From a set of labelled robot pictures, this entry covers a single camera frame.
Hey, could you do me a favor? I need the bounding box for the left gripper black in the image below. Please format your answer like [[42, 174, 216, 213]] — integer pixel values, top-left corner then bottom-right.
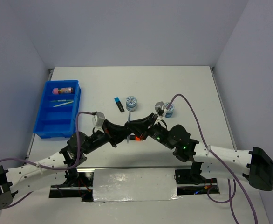
[[82, 119, 132, 154]]

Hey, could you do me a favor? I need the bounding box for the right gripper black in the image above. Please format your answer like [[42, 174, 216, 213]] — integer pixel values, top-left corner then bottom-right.
[[124, 112, 175, 149]]

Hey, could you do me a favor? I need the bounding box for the blue slim pen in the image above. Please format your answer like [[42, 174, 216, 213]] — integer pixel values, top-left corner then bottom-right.
[[127, 111, 131, 144]]

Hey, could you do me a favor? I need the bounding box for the yellow slim highlighter pen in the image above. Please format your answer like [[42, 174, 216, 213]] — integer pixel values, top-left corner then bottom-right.
[[53, 101, 73, 107]]

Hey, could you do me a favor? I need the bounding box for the green slim pen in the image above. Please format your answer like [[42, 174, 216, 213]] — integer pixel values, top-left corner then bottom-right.
[[50, 99, 74, 102]]

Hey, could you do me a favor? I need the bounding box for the pink cap pencil tube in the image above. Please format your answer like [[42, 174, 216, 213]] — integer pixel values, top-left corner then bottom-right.
[[52, 87, 74, 95]]

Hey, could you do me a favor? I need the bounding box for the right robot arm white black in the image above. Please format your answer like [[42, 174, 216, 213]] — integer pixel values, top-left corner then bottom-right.
[[125, 113, 273, 191]]

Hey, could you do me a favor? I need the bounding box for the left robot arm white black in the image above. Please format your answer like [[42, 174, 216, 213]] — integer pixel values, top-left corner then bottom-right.
[[0, 120, 131, 210]]

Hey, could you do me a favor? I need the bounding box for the orange cap black highlighter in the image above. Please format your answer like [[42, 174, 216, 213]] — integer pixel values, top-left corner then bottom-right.
[[129, 135, 142, 141]]

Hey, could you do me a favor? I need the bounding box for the blue paint jar left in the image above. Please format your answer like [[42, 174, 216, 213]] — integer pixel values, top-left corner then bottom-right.
[[125, 96, 137, 112]]

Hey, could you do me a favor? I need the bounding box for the blue paint jar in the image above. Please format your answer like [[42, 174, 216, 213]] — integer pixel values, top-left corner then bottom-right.
[[164, 102, 175, 118], [125, 96, 137, 112]]

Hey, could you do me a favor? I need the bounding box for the blue paint jar right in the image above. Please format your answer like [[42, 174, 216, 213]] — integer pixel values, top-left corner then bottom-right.
[[164, 102, 175, 118]]

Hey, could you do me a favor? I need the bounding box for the blue cap black highlighter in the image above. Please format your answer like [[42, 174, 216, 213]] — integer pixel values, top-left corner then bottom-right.
[[114, 97, 124, 112]]

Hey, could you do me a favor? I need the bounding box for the silver foil plate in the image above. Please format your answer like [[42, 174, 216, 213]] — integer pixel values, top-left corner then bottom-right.
[[93, 168, 179, 202]]

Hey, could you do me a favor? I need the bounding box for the blue compartment bin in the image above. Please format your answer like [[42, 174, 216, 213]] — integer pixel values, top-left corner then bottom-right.
[[34, 80, 81, 139]]

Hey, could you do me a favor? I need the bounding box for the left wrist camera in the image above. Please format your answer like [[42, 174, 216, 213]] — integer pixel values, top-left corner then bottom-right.
[[92, 112, 105, 128]]

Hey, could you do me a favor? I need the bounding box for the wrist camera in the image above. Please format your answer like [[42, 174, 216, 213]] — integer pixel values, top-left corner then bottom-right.
[[92, 112, 105, 128], [155, 101, 167, 121]]

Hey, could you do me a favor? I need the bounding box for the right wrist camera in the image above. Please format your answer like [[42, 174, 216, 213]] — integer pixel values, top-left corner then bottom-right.
[[155, 101, 167, 121]]

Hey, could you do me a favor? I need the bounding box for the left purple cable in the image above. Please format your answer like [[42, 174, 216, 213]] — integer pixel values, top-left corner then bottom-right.
[[0, 111, 97, 208]]

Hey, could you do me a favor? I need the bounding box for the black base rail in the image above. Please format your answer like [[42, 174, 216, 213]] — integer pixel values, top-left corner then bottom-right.
[[49, 168, 219, 202]]

